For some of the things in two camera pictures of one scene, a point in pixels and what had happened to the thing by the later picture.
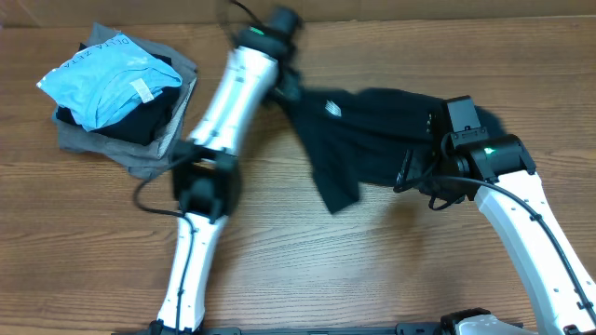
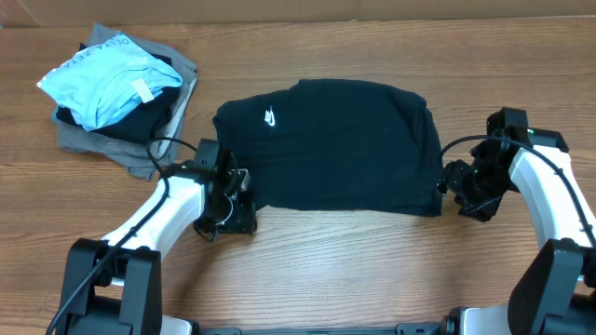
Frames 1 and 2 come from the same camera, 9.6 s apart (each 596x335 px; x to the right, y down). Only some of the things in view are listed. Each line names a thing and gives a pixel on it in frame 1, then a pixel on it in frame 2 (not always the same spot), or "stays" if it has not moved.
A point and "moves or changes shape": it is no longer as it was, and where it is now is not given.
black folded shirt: (163, 58) stays
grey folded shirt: (129, 156) stays
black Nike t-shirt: (360, 135) moves or changes shape
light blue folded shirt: (107, 82) stays
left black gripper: (291, 92) → (244, 219)
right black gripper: (428, 130) → (455, 184)
